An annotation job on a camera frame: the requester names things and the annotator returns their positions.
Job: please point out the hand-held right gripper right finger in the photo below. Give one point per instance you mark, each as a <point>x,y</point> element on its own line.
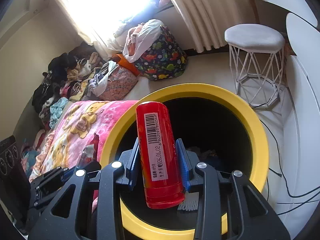
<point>183,167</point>

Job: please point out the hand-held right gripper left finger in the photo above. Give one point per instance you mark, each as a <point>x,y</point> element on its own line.
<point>133,166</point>

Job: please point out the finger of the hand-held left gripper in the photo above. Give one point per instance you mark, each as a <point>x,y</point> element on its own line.
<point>45,197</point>
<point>50,178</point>

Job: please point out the red cylindrical container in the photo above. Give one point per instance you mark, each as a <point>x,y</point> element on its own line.
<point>155,155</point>

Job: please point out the yellow round trash bin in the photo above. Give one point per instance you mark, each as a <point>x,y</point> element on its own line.
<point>200,90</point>

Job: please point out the teal garment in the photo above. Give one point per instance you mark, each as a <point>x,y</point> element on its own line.
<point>28,156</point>

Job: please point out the blue red snack wrapper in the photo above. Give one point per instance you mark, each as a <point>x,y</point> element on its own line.
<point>91,146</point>

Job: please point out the pink cartoon bear blanket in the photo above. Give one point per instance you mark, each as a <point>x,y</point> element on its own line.
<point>75,125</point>

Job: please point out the light blue garment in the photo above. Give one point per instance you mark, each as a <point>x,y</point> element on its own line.
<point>57,110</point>

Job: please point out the pink floral bag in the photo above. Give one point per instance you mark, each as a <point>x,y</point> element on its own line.
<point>120,82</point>

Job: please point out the white grey garment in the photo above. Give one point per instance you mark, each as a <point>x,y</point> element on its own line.
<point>100,85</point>

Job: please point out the orange bag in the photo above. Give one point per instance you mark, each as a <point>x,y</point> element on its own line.
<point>125,62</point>

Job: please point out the dinosaur print fabric basket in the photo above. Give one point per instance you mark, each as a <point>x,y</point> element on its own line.
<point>162,62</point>

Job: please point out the pile of dark clothes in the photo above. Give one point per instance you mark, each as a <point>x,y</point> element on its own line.
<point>60,65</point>

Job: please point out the orange cloth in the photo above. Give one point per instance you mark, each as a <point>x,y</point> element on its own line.
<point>131,48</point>

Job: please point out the white plastic bag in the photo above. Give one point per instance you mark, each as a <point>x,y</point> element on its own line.
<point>147,37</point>

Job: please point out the white drawer cabinet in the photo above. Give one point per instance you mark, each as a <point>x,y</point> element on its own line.
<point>300,105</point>

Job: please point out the cream sheer curtain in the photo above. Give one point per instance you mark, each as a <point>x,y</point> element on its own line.
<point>82,32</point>

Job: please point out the window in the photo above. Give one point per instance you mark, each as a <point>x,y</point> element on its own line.
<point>120,0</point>

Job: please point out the pile of bedding and jackets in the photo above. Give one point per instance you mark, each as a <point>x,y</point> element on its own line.
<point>162,0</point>

